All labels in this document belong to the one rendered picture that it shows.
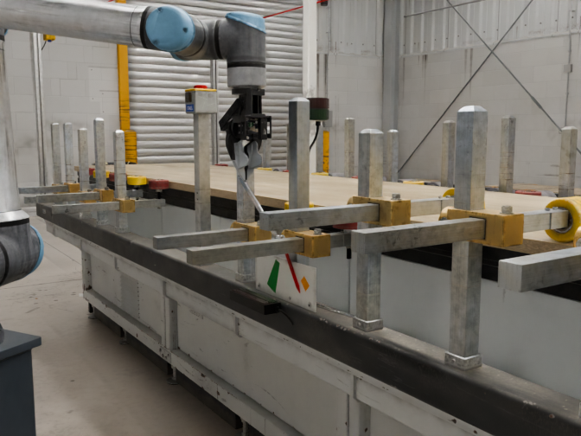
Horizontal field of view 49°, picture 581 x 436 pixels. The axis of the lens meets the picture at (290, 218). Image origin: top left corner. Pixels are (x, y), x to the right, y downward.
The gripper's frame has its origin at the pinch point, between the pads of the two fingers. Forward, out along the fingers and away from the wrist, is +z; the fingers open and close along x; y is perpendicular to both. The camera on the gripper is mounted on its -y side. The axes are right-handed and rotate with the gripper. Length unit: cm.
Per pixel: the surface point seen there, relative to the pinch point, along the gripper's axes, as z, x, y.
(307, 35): -56, 102, -119
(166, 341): 79, 28, -120
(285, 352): 44.5, 8.5, 4.7
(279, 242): 14.0, -1.1, 17.4
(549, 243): 10, 26, 65
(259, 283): 27.7, 5.2, -2.1
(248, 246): 14.0, -8.9, 17.4
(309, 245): 14.9, 5.2, 19.9
